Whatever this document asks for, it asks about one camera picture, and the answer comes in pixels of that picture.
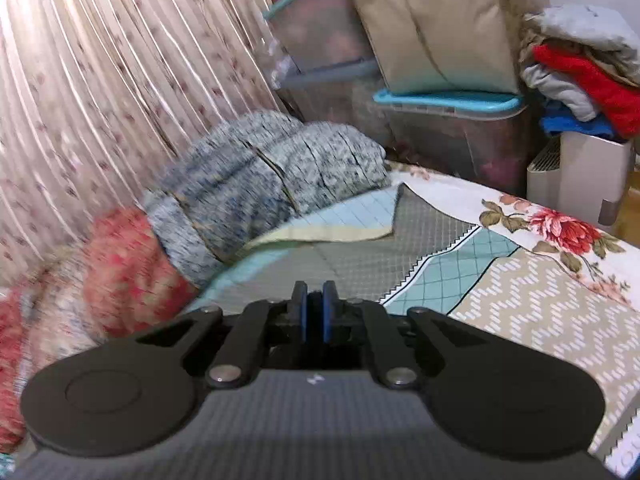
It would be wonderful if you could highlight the clear bin with grey lid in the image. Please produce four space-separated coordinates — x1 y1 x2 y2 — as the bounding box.
274 57 396 148

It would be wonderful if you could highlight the grey folded garment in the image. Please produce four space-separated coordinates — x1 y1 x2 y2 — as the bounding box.
520 62 599 122

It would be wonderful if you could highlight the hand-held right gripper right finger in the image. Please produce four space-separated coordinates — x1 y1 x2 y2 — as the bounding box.
322 280 488 389

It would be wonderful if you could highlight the printed patchwork bed sheet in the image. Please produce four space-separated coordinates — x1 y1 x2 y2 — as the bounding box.
192 160 640 480

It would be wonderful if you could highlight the pile of folded clothes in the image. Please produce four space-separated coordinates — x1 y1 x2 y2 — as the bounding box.
531 44 640 139

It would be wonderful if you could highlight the light blue checked cloth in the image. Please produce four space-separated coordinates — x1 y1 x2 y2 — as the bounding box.
245 182 406 251

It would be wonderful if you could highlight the floral beige curtain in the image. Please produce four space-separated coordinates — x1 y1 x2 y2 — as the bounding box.
0 0 287 293

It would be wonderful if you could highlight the beige fabric storage bag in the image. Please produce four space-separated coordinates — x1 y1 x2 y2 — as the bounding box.
346 0 523 95

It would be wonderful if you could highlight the blue garment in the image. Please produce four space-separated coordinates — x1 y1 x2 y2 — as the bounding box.
540 102 627 139

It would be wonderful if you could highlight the patchwork floral quilt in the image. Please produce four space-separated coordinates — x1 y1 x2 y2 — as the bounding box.
0 110 393 456

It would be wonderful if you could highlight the white floor appliance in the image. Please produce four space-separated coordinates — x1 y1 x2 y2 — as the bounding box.
525 131 637 227

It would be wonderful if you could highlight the light grey garment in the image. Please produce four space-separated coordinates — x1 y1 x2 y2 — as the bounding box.
524 4 640 68

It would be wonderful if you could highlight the clear bin with teal lid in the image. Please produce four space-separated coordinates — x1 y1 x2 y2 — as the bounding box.
264 0 376 73
372 87 528 196

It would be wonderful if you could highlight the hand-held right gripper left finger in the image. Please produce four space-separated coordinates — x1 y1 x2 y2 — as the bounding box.
132 280 309 389

